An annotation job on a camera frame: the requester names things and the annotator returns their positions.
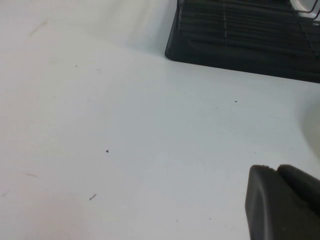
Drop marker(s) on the black plastic drain tray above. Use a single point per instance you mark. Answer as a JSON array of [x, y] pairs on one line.
[[225, 57]]

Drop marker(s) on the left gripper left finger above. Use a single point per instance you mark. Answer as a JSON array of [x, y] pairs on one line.
[[270, 212]]

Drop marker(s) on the grey round plate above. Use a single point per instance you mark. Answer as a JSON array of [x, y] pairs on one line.
[[300, 5]]

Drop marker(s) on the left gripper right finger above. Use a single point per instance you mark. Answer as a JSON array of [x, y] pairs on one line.
[[302, 185]]

